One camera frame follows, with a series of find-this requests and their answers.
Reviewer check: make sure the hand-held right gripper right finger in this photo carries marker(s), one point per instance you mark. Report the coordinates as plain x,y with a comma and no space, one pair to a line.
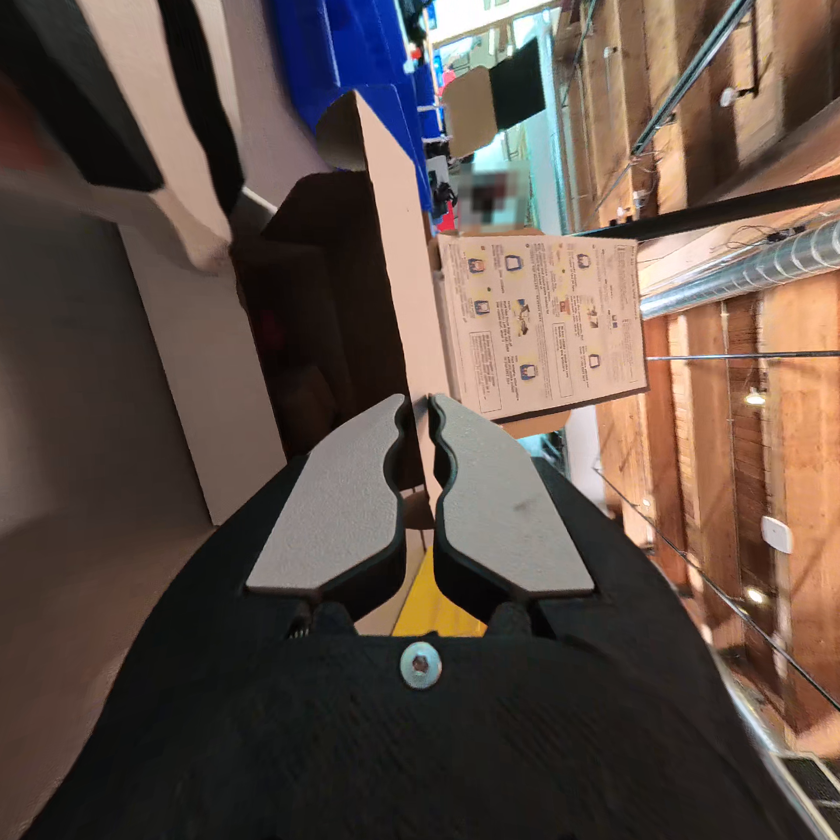
512,531

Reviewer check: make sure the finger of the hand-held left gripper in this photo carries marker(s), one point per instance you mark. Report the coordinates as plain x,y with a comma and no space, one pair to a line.
151,79

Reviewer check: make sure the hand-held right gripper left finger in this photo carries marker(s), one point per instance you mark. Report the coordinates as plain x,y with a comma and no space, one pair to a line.
328,525

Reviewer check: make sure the blue plastic bin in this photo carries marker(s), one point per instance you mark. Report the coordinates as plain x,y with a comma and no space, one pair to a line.
341,52

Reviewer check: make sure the white cardboard box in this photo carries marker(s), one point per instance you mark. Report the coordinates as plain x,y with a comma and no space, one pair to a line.
315,295

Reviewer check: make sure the yellow plastic bin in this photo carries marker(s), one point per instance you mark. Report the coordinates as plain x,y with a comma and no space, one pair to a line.
433,604

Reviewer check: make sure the printed instruction sheet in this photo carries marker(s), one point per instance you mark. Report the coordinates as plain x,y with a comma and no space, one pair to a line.
538,328

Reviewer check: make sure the tan rounded panel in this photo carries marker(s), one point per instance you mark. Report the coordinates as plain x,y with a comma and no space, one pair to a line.
469,111

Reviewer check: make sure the black monitor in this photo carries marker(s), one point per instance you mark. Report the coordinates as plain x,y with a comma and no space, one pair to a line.
518,85

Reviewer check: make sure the white wall device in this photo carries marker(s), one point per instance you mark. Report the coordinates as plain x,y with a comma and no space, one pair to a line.
778,535

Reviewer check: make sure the silver ventilation duct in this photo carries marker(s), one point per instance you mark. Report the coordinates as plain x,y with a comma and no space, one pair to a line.
741,272

